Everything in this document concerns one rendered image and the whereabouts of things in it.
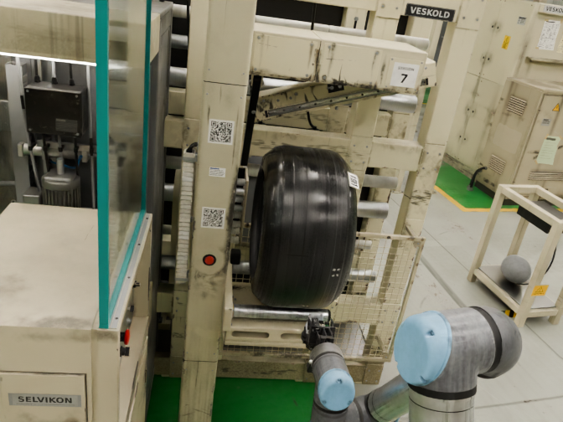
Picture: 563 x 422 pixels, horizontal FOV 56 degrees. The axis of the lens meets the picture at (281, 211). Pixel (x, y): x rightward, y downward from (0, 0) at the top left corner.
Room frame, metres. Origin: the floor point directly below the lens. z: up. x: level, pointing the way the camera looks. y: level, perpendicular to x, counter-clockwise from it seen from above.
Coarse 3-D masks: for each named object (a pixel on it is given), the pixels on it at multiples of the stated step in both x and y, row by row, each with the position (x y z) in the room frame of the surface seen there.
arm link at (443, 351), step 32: (416, 320) 0.74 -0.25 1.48; (448, 320) 0.74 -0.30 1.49; (480, 320) 0.75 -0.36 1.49; (416, 352) 0.71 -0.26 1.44; (448, 352) 0.69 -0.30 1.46; (480, 352) 0.71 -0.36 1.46; (416, 384) 0.68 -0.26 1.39; (448, 384) 0.68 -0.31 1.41; (416, 416) 0.68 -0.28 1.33; (448, 416) 0.66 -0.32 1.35
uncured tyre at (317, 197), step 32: (288, 160) 1.56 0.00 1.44; (320, 160) 1.60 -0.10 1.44; (256, 192) 1.81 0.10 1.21; (288, 192) 1.45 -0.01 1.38; (320, 192) 1.47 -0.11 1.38; (352, 192) 1.52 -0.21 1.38; (256, 224) 1.80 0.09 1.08; (288, 224) 1.39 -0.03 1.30; (320, 224) 1.41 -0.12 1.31; (352, 224) 1.45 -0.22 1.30; (256, 256) 1.74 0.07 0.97; (288, 256) 1.36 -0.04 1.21; (320, 256) 1.38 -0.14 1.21; (352, 256) 1.43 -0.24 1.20; (256, 288) 1.43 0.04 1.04; (288, 288) 1.38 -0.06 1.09; (320, 288) 1.39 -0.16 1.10
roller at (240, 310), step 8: (240, 304) 1.49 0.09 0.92; (240, 312) 1.46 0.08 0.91; (248, 312) 1.47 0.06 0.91; (256, 312) 1.47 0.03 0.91; (264, 312) 1.48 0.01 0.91; (272, 312) 1.48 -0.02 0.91; (280, 312) 1.49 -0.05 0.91; (288, 312) 1.49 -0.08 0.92; (296, 312) 1.50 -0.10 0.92; (304, 312) 1.50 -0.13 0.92; (312, 312) 1.51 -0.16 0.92; (320, 312) 1.51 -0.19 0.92; (328, 312) 1.52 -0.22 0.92; (296, 320) 1.50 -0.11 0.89; (304, 320) 1.50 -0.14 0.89; (328, 320) 1.51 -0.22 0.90
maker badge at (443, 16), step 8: (408, 8) 2.19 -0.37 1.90; (416, 8) 2.20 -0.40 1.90; (424, 8) 2.20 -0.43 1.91; (432, 8) 2.21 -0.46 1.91; (440, 8) 2.21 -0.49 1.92; (416, 16) 2.20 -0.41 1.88; (424, 16) 2.20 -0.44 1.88; (432, 16) 2.21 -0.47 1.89; (440, 16) 2.21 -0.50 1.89; (448, 16) 2.22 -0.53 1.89
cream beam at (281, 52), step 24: (264, 24) 2.00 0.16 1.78; (264, 48) 1.79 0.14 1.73; (288, 48) 1.81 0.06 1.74; (312, 48) 1.82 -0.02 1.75; (336, 48) 1.83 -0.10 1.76; (360, 48) 1.85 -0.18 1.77; (384, 48) 1.86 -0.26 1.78; (408, 48) 1.95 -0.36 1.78; (264, 72) 1.80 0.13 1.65; (288, 72) 1.81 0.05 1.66; (312, 72) 1.82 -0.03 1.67; (336, 72) 1.83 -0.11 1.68; (360, 72) 1.85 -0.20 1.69; (384, 72) 1.86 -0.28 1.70
